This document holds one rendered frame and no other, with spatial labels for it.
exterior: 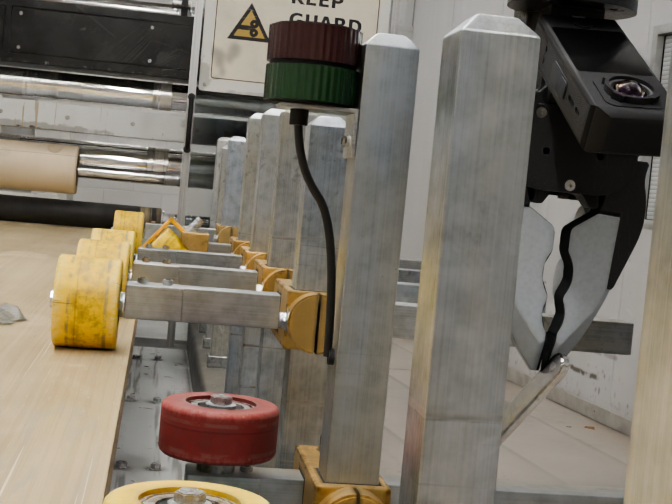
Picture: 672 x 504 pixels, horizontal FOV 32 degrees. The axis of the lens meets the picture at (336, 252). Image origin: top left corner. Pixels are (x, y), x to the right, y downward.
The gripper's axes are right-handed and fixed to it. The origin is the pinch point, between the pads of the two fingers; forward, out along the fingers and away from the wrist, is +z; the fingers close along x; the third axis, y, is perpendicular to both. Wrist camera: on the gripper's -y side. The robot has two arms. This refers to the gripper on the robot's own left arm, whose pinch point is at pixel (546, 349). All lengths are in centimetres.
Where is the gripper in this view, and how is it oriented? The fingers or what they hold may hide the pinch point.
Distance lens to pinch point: 66.1
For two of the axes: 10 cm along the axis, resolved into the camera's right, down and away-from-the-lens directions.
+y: -1.4, -0.8, 9.9
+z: -1.0, 9.9, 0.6
